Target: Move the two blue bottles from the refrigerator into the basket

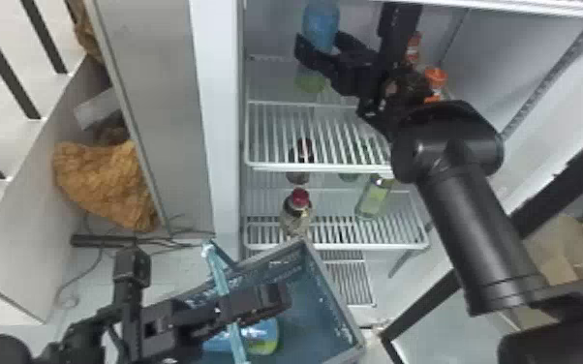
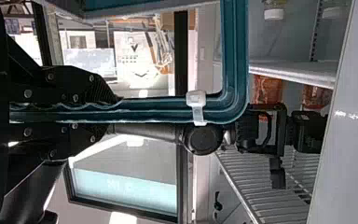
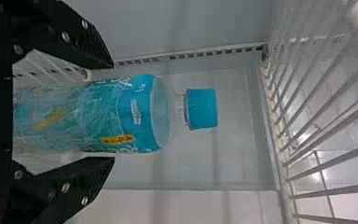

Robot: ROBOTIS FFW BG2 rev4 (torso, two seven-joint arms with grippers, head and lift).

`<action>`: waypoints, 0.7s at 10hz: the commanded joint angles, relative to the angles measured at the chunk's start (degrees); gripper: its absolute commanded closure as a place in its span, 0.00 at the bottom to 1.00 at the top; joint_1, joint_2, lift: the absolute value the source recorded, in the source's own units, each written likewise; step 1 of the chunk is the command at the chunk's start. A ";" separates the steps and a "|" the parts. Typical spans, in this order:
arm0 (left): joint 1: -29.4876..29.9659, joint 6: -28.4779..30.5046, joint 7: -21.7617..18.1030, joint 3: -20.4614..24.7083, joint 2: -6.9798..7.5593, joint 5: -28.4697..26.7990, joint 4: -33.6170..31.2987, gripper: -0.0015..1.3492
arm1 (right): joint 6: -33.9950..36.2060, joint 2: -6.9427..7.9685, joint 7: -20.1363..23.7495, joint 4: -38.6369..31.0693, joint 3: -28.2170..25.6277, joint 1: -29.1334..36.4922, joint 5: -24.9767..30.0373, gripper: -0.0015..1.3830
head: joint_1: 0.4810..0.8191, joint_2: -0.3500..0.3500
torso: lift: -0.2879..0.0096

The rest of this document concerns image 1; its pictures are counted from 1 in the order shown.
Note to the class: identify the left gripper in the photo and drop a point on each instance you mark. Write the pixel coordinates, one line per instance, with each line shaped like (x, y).
(156, 328)

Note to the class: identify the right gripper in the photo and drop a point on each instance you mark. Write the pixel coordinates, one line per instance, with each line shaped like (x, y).
(353, 71)

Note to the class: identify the green bottle with blue label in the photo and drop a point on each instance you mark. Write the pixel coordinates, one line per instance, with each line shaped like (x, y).
(320, 23)
(261, 338)

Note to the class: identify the blue basket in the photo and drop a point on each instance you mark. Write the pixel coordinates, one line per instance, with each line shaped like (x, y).
(317, 315)

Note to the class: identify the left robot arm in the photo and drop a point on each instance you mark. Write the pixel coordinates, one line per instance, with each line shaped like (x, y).
(12, 350)

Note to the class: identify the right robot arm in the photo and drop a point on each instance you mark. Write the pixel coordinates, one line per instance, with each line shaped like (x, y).
(469, 223)

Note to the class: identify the orange capped bottle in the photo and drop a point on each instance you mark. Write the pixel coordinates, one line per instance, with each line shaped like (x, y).
(436, 81)

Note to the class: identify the dark bottle with red cap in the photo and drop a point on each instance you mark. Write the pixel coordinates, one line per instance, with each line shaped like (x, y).
(296, 213)

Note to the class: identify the white fridge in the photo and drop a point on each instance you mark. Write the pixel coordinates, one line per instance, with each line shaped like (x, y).
(205, 127)

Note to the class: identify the black power strip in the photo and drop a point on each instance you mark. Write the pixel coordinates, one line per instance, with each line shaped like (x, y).
(103, 240)

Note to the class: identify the brown cloth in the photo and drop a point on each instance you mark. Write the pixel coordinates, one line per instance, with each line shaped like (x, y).
(103, 183)

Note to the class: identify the white board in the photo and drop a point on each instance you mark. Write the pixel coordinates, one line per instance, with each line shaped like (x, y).
(22, 223)

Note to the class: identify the cardboard box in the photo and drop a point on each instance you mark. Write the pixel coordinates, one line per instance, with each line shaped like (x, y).
(566, 249)

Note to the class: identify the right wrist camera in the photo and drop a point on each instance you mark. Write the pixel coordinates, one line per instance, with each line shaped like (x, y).
(398, 30)

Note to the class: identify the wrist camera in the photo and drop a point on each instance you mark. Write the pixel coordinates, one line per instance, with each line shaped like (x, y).
(131, 272)
(398, 30)

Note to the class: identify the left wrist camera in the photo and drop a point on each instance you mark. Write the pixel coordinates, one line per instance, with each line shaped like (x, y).
(131, 272)

